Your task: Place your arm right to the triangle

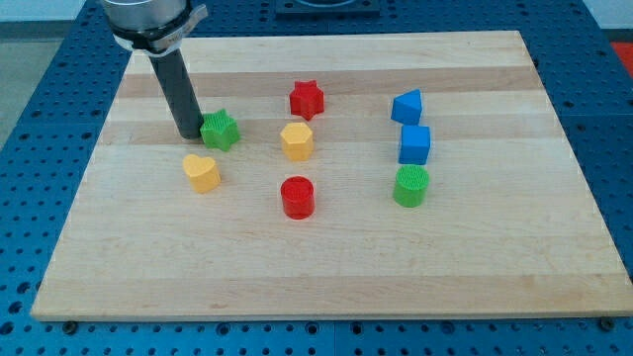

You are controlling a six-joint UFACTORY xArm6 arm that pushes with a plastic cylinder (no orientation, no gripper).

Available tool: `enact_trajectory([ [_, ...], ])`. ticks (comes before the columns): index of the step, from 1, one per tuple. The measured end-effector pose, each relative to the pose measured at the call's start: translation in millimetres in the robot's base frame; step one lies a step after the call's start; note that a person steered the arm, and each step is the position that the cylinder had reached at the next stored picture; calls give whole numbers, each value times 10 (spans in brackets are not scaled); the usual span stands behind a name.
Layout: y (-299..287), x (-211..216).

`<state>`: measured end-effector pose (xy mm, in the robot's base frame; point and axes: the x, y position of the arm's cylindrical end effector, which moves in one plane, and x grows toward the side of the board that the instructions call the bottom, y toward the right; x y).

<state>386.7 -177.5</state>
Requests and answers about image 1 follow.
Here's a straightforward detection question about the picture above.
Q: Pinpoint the red star block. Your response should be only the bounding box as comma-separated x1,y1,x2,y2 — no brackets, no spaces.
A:
289,80,324,121

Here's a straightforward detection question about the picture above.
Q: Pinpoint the green star block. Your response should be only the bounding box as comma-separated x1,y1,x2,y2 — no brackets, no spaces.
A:
200,109,241,151

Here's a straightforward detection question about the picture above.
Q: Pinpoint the blue cube block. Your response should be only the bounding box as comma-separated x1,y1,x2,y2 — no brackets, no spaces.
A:
398,126,431,165

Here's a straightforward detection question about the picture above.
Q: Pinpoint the wooden board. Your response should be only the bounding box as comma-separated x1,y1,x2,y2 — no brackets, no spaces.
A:
32,31,632,321

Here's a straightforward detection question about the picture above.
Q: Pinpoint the green cylinder block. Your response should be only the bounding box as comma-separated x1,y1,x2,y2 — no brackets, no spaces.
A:
393,164,430,208

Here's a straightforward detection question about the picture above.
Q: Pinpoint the blue triangle block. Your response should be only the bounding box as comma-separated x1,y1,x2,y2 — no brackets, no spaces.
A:
391,89,423,126

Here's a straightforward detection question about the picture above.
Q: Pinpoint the yellow heart block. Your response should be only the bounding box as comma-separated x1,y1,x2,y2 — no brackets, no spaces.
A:
182,154,222,194

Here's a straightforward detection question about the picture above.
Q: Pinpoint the yellow hexagon block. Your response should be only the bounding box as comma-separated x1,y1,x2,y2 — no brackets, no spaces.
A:
280,123,315,161

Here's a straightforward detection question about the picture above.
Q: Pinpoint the red cylinder block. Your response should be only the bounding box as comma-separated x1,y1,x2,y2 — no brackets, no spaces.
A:
280,176,316,220

